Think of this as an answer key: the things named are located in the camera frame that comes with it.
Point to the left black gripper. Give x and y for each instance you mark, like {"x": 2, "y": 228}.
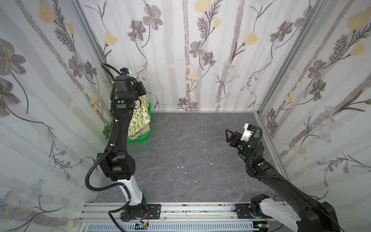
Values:
{"x": 140, "y": 88}

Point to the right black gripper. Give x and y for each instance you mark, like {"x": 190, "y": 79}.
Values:
{"x": 234, "y": 137}

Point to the lemon print yellow skirt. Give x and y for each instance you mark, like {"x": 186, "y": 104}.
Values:
{"x": 139, "y": 124}

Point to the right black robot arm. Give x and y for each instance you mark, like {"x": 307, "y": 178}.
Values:
{"x": 304, "y": 212}

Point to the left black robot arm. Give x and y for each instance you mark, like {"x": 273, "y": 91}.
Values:
{"x": 116, "y": 163}

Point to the green plastic basket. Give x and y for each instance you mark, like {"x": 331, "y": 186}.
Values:
{"x": 144, "y": 136}

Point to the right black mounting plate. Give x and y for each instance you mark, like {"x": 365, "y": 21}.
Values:
{"x": 243, "y": 211}

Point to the black mounting plate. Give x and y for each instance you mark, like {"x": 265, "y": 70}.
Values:
{"x": 151, "y": 211}
{"x": 243, "y": 211}

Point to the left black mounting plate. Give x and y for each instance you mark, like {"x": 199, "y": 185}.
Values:
{"x": 151, "y": 211}

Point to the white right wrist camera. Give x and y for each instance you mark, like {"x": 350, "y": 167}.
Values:
{"x": 248, "y": 132}

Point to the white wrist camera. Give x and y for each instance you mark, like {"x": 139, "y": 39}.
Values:
{"x": 125, "y": 71}
{"x": 248, "y": 132}

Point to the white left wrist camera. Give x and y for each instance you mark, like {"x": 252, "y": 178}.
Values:
{"x": 125, "y": 71}

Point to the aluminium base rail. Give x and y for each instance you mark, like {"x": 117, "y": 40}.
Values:
{"x": 217, "y": 211}

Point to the white slotted cable duct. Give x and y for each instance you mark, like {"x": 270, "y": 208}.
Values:
{"x": 212, "y": 226}

